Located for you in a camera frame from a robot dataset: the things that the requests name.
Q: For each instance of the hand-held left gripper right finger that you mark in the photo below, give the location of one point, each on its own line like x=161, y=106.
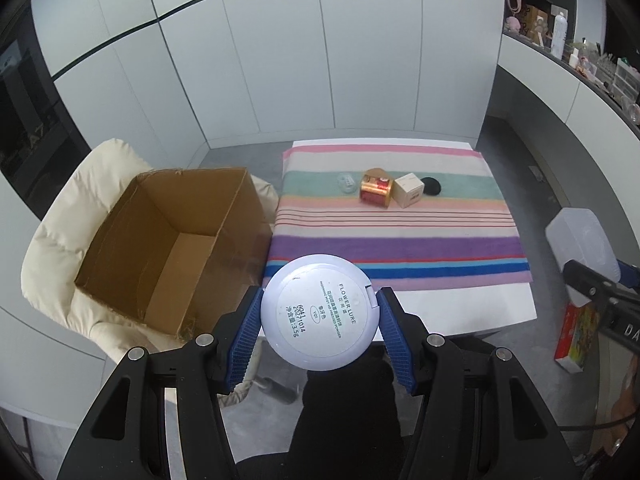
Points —
x=395, y=340

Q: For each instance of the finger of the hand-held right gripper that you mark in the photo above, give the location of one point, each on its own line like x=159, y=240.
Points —
x=582, y=277

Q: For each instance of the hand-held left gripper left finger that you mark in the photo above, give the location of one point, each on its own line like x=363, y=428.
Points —
x=245, y=336

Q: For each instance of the round white compact powder case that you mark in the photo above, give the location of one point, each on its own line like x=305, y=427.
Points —
x=320, y=310

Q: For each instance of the cardboard box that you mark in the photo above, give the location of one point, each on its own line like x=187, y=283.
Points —
x=160, y=240

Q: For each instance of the small white cube box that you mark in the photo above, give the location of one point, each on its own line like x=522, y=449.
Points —
x=409, y=191

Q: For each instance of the gold round tin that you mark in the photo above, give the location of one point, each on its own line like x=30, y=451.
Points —
x=376, y=189

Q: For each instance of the black round puff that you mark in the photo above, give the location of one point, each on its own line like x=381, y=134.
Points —
x=432, y=186

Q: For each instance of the clear oval labelled container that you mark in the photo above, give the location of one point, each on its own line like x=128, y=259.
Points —
x=345, y=183

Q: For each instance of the white plastic storage bin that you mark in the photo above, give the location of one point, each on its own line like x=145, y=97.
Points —
x=580, y=240

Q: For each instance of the colourful printed carton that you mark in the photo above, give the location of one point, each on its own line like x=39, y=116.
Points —
x=577, y=332

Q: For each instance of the striped colourful cloth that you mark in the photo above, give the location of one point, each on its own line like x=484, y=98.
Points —
x=400, y=240

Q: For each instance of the clear drawer organizer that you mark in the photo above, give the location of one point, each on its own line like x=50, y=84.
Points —
x=626, y=77

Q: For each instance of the cream padded chair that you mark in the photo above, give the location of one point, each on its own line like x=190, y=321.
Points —
x=55, y=230

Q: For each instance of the small white bottle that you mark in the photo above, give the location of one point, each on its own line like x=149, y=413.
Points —
x=574, y=58

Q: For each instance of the tall white spray bottle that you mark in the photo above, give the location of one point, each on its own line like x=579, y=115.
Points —
x=559, y=35

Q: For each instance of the small pink plush toy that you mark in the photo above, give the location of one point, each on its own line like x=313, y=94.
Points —
x=514, y=25

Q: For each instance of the brown paw print box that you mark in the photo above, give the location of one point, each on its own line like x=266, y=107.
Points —
x=534, y=19

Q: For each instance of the dark glass cabinet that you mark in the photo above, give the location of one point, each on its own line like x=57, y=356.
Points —
x=25, y=120

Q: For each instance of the white wall socket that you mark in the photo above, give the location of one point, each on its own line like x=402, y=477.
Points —
x=535, y=174

